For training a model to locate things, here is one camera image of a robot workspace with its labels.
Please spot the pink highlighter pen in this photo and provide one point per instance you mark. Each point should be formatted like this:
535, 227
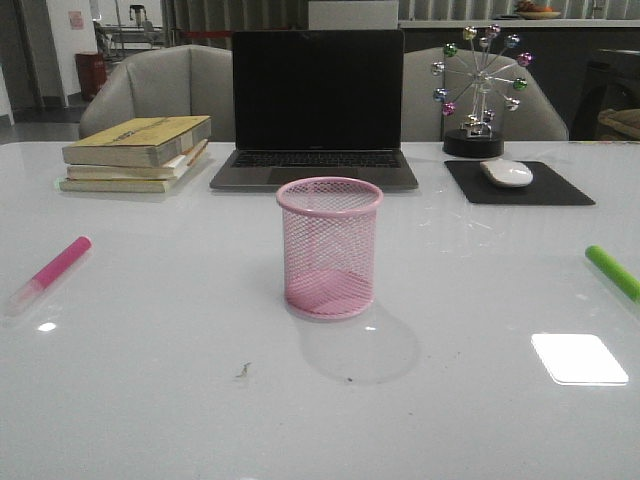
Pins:
28, 293

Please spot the green highlighter pen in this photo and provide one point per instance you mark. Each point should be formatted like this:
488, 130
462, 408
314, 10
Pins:
614, 271

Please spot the pink mesh pen holder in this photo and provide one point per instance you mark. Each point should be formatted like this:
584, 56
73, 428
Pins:
329, 227

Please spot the grey open laptop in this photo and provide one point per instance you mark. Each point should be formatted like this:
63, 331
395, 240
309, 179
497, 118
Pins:
311, 103

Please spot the middle white book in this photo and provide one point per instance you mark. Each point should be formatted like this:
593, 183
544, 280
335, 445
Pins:
173, 169

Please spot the bottom yellow-green book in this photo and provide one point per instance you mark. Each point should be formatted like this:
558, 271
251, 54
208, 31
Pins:
130, 186

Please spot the top yellow book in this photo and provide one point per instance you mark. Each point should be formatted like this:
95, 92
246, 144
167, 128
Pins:
140, 142

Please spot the right grey armchair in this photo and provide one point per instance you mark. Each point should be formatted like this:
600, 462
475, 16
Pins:
421, 119

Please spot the grey armchair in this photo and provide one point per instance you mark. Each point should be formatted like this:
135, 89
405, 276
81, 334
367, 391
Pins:
421, 119
176, 81

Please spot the white computer mouse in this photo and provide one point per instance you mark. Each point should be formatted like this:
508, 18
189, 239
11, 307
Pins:
506, 173

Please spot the left grey armchair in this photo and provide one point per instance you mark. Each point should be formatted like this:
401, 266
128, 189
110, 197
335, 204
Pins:
176, 81

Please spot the ferris wheel desk ornament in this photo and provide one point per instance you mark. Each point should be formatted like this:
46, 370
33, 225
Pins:
476, 136

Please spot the black mouse pad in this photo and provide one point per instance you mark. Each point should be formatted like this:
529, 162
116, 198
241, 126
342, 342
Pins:
547, 188

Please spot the red bin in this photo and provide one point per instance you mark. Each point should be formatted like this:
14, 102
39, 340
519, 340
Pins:
91, 73

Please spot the fruit bowl on counter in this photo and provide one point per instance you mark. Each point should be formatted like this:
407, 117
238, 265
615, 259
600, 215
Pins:
530, 10

